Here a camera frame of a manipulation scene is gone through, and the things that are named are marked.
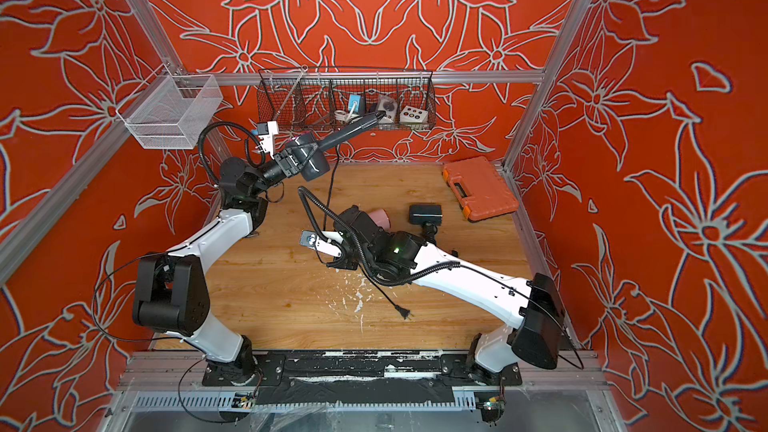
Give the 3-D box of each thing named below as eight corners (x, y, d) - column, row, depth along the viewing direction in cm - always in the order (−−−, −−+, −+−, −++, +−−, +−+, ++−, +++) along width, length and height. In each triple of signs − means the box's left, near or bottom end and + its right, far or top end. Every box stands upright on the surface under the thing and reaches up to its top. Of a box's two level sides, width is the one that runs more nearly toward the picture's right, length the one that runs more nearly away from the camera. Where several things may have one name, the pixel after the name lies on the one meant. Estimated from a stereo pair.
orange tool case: (469, 225, 102) (472, 217, 98) (440, 172, 119) (442, 163, 115) (516, 213, 105) (520, 205, 101) (481, 163, 122) (484, 155, 118)
